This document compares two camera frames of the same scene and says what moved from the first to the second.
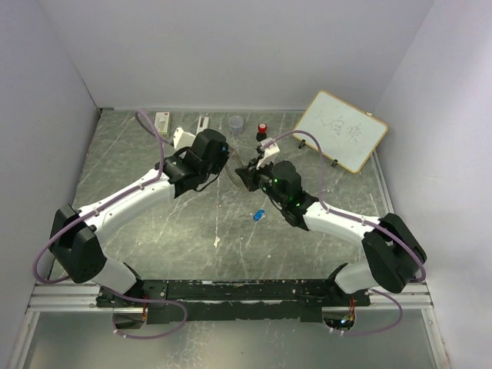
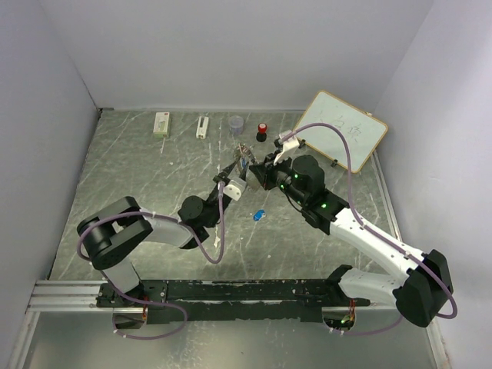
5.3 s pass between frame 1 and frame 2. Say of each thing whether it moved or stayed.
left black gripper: moved
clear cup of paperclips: stayed
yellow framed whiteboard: stayed
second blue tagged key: stayed
